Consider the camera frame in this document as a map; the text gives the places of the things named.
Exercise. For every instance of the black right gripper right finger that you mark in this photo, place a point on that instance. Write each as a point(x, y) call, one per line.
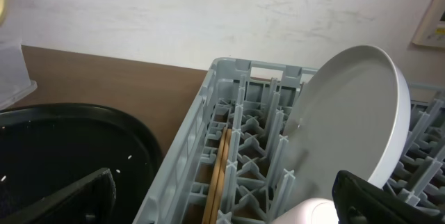
point(357, 201)

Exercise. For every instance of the grey plastic dishwasher rack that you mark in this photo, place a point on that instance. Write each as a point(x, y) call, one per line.
point(249, 102)

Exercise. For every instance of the round black tray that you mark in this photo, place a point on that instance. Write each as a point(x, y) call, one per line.
point(47, 147)

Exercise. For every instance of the wooden chopstick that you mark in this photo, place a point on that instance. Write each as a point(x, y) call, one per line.
point(214, 180)
point(221, 179)

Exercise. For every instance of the white round plate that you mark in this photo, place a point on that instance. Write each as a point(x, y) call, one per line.
point(354, 115)

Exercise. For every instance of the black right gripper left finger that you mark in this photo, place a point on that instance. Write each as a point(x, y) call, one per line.
point(88, 200)

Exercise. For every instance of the beige wall switch panel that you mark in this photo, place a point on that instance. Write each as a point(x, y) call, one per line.
point(430, 32)

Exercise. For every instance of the clear plastic bin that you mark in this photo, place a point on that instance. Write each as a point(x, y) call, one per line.
point(15, 81)

